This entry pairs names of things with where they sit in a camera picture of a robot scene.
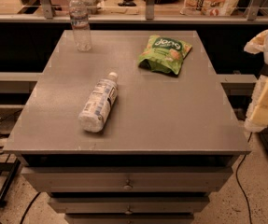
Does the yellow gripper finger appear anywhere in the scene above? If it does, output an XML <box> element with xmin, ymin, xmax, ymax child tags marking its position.
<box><xmin>244</xmin><ymin>30</ymin><xmax>268</xmax><ymax>54</ymax></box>
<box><xmin>245</xmin><ymin>75</ymin><xmax>268</xmax><ymax>133</ymax></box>

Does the blue label plastic bottle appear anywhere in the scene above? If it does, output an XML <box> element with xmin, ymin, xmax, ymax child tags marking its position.
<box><xmin>78</xmin><ymin>72</ymin><xmax>118</xmax><ymax>133</ymax></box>

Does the clear empty water bottle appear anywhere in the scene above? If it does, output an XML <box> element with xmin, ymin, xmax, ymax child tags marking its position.
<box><xmin>69</xmin><ymin>0</ymin><xmax>92</xmax><ymax>52</ymax></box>

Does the printed food bag background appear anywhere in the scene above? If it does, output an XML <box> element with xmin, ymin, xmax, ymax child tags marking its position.
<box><xmin>179</xmin><ymin>0</ymin><xmax>246</xmax><ymax>17</ymax></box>

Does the green snack bag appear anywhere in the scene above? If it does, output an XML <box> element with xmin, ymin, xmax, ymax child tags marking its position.
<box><xmin>138</xmin><ymin>35</ymin><xmax>192</xmax><ymax>76</ymax></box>

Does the grey drawer cabinet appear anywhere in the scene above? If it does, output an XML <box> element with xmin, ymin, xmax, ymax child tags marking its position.
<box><xmin>6</xmin><ymin>31</ymin><xmax>250</xmax><ymax>224</ymax></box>

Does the round drawer knob upper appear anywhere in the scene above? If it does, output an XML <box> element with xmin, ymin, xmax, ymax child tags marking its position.
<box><xmin>123</xmin><ymin>180</ymin><xmax>133</xmax><ymax>190</ymax></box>

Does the round drawer knob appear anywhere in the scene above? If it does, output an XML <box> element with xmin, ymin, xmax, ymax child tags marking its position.
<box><xmin>123</xmin><ymin>180</ymin><xmax>133</xmax><ymax>190</ymax></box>
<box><xmin>124</xmin><ymin>205</ymin><xmax>133</xmax><ymax>215</ymax></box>

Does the round drawer knob lower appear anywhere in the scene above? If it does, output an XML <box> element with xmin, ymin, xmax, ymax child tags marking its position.
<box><xmin>124</xmin><ymin>205</ymin><xmax>133</xmax><ymax>215</ymax></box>

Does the black metal stand leg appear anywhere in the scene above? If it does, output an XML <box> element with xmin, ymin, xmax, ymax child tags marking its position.
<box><xmin>0</xmin><ymin>159</ymin><xmax>21</xmax><ymax>208</ymax></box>

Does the grey metal rail frame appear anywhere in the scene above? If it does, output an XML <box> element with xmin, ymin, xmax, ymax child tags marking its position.
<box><xmin>0</xmin><ymin>0</ymin><xmax>268</xmax><ymax>23</ymax></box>

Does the black cable right floor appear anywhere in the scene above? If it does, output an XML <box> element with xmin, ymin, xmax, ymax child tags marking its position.
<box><xmin>234</xmin><ymin>132</ymin><xmax>254</xmax><ymax>224</ymax></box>

